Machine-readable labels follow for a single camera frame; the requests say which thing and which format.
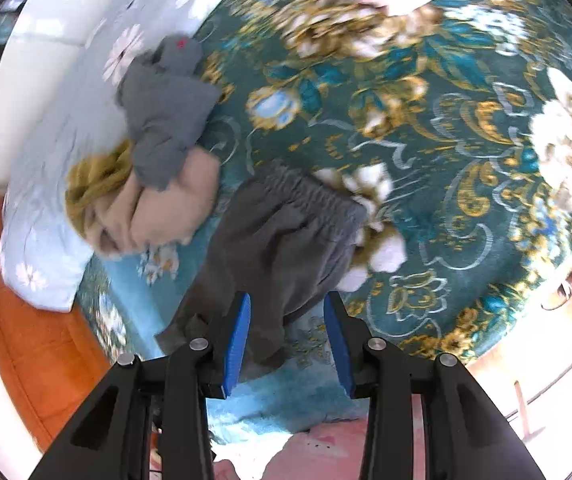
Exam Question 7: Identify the dark grey pants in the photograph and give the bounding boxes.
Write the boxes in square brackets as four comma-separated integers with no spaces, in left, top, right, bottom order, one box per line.
[154,159,369,367]

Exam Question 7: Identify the orange bed frame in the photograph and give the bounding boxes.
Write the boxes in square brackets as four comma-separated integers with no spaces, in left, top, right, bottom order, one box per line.
[0,195,159,453]

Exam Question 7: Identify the teal floral blanket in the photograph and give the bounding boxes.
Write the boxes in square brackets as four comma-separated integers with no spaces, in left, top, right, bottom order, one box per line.
[75,0,572,448]

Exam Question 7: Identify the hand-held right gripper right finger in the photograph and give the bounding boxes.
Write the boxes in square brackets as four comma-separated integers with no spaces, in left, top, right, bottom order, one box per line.
[324,291,546,480]

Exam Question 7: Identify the grey shirt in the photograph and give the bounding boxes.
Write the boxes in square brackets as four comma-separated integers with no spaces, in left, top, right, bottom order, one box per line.
[117,35,223,192]

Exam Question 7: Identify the mustard yellow knit garment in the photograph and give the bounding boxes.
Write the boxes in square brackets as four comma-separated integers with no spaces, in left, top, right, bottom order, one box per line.
[65,139,135,241]

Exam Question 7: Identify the light blue floral pillow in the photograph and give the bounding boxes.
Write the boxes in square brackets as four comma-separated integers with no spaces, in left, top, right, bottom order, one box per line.
[0,0,247,313]

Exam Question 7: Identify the beige garment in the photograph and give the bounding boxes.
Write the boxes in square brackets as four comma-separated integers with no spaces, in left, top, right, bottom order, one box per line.
[85,149,220,261]

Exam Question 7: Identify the pink printed cloth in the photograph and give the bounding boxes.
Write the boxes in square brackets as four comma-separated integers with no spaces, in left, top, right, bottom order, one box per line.
[151,395,429,480]

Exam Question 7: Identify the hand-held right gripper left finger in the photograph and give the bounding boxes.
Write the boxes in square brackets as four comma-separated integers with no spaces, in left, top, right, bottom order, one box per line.
[28,292,252,480]

